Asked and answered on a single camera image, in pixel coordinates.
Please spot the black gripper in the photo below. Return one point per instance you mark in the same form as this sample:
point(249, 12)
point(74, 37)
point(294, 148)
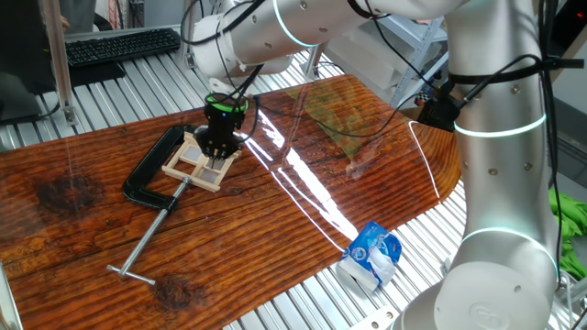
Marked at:
point(224, 119)

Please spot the small sliding window sash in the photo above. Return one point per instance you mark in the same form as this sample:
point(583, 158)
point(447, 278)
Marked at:
point(224, 164)

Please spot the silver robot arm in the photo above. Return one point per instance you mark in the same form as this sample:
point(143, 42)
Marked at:
point(495, 137)

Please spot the black C-clamp with steel screw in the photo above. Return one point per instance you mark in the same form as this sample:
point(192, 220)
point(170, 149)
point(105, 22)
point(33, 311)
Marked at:
point(151, 161)

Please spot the wood grain table mat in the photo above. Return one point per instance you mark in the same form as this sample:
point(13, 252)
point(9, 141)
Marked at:
point(275, 229)

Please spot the black computer keyboard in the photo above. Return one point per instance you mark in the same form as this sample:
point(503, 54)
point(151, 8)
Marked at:
point(119, 46)

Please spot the black mouse pad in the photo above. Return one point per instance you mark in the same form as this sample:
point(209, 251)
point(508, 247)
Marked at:
point(96, 73)

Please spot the blue tissue pack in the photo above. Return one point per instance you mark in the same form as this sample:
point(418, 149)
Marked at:
point(367, 249)

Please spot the person in grey clothing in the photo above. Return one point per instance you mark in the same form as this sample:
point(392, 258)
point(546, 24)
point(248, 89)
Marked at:
point(75, 11)

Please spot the white metal shelf rack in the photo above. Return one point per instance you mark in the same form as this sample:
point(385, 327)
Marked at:
point(413, 69)

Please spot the black computer monitor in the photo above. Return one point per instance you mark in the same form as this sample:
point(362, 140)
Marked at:
point(23, 46)

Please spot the black plastic crate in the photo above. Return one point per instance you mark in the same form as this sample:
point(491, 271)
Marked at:
point(435, 114)

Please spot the green cloth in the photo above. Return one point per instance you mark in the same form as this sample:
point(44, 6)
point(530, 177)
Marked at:
point(571, 220)

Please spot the miniature wooden window frame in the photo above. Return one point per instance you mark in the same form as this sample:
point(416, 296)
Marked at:
point(192, 182)

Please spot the aluminium profile post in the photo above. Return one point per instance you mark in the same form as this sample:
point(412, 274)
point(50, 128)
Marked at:
point(59, 69)
point(189, 46)

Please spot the white perforated bracket plate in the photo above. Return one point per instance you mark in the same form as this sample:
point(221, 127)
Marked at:
point(376, 318)

